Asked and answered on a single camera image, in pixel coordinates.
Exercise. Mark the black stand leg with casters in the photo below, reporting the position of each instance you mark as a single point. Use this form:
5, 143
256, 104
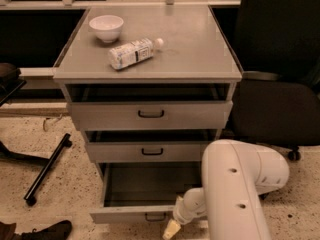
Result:
45, 163

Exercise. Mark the dark object on left table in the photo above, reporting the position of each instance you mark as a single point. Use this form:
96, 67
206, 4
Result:
9, 81

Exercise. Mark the black office chair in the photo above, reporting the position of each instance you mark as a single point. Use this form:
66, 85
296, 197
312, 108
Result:
277, 43

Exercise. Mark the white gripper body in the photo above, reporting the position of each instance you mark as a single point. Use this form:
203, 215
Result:
182, 214

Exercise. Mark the white ceramic bowl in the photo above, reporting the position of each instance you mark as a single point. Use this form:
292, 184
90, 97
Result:
107, 28

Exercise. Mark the white plastic bottle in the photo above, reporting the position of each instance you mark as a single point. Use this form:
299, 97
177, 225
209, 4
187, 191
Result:
133, 52

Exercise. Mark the grey drawer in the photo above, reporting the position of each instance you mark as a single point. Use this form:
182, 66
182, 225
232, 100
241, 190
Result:
149, 115
146, 151
143, 192

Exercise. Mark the black shoe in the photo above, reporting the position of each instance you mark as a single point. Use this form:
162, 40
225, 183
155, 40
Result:
58, 231

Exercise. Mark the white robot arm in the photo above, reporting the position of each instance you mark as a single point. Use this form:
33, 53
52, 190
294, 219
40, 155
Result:
234, 175

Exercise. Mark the grey drawer cabinet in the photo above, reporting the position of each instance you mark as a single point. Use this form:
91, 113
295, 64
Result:
195, 64

